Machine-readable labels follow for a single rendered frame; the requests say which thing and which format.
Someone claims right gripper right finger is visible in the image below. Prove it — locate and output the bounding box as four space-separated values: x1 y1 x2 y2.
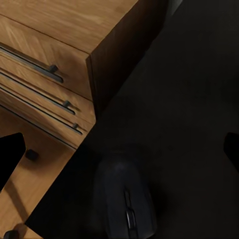
223 132 239 173

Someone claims swivel chair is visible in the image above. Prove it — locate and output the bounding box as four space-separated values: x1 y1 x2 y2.
3 149 39 239

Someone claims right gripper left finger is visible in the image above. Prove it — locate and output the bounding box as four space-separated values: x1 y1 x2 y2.
0 132 26 192

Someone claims mouse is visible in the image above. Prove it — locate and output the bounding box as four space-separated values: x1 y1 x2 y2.
93 152 157 239

